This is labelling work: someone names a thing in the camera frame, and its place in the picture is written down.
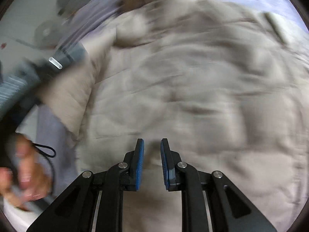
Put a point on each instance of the lavender bed blanket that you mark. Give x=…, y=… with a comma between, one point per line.
x=72, y=41

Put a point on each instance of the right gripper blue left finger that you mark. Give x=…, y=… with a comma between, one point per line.
x=134, y=160

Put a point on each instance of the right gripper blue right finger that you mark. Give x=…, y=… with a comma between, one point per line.
x=169, y=160

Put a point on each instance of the white desk fan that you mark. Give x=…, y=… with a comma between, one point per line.
x=48, y=34

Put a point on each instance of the beige puffer jacket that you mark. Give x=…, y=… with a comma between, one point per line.
x=188, y=96

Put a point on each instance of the person's left hand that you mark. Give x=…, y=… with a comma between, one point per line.
x=33, y=180

